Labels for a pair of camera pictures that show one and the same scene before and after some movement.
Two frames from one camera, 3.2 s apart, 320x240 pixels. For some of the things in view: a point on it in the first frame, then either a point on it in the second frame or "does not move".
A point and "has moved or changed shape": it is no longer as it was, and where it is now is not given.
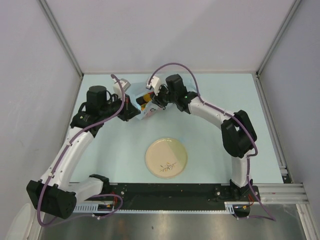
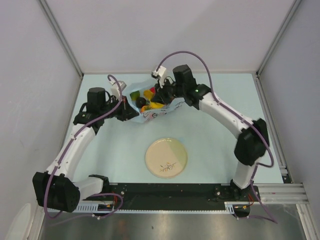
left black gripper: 129,111 does not move
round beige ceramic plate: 166,157 does not move
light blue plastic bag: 136,90 has moved or changed shape
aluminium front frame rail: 283,193 does not move
